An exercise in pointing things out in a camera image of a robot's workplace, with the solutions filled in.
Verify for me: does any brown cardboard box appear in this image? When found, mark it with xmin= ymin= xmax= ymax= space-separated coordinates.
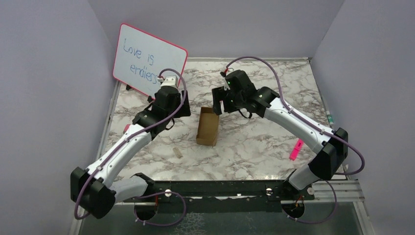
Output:
xmin=196 ymin=107 xmax=219 ymax=146

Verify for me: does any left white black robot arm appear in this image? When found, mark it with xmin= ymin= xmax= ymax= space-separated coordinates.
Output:
xmin=70 ymin=86 xmax=190 ymax=220

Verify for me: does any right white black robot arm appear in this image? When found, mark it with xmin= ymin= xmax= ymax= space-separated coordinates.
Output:
xmin=212 ymin=70 xmax=347 ymax=199

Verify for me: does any pink eraser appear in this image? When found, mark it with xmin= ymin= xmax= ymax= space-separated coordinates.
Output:
xmin=123 ymin=124 xmax=130 ymax=133

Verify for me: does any small cork stopper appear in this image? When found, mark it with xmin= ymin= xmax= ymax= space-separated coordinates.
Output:
xmin=173 ymin=147 xmax=183 ymax=159

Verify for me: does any green capped marker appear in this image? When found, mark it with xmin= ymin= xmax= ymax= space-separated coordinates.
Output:
xmin=325 ymin=110 xmax=334 ymax=126

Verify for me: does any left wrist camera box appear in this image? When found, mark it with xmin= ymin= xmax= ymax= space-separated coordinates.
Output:
xmin=158 ymin=75 xmax=180 ymax=89

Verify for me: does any white board with pink frame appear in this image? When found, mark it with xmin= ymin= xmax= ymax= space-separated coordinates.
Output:
xmin=113 ymin=23 xmax=188 ymax=96

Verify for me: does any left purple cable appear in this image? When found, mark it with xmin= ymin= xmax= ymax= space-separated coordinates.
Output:
xmin=73 ymin=68 xmax=188 ymax=227

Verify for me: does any purple cable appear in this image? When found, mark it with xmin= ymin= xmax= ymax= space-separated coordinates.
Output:
xmin=224 ymin=56 xmax=366 ymax=224
xmin=73 ymin=68 xmax=188 ymax=227

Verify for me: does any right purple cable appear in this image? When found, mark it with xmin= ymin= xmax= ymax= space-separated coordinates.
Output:
xmin=224 ymin=56 xmax=366 ymax=224

